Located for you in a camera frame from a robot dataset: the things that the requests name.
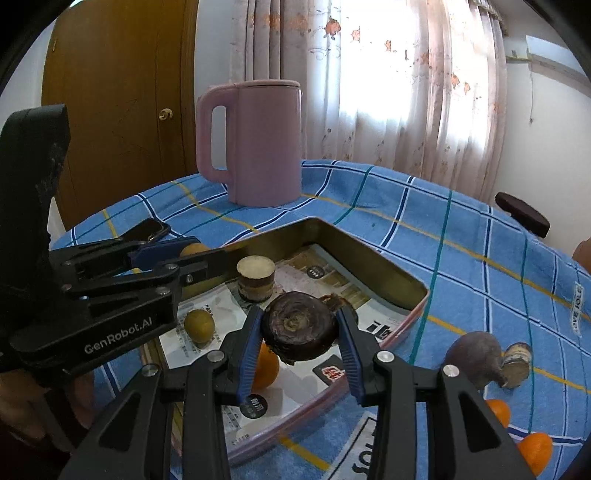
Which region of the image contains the round purple fruit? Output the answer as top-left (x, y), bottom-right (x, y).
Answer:
top-left (443, 331), bottom-right (507, 390)

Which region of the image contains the cut purple yam piece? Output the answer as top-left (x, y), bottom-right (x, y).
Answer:
top-left (501, 342), bottom-right (533, 389)

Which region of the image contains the large orange mandarin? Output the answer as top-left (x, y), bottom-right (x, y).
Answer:
top-left (252, 343), bottom-right (280, 392)

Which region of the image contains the dark brown chestnut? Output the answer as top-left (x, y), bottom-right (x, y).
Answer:
top-left (320, 293), bottom-right (359, 321)

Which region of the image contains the person's left hand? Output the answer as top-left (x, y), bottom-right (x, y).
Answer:
top-left (1, 370), bottom-right (95, 451)

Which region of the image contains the black smartphone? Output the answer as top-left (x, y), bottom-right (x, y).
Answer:
top-left (108, 218), bottom-right (170, 249)

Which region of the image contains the pink metal tin box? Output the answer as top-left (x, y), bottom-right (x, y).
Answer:
top-left (141, 218), bottom-right (429, 464)

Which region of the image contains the printed leaflet in tin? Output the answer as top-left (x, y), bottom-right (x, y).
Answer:
top-left (158, 244), bottom-right (410, 453)

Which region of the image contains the brass door knob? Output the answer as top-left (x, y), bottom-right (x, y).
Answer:
top-left (158, 108), bottom-right (173, 121)

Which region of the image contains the blue plaid tablecloth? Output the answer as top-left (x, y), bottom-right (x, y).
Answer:
top-left (57, 160), bottom-right (590, 479)

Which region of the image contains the pink electric kettle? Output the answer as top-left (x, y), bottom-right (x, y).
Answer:
top-left (195, 79), bottom-right (303, 207)

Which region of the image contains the brown wooden door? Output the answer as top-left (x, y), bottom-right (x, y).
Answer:
top-left (42, 0), bottom-right (198, 228)

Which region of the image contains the orange wooden chair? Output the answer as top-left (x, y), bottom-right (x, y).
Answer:
top-left (572, 238), bottom-right (591, 273)

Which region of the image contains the dark round stool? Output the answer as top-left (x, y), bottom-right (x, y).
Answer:
top-left (495, 192), bottom-right (551, 239)

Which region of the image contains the floral sheer curtain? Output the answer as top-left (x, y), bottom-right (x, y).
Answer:
top-left (230, 0), bottom-right (507, 201)

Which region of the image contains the white air conditioner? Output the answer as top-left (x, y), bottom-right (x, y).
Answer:
top-left (504, 35), bottom-right (590, 96)

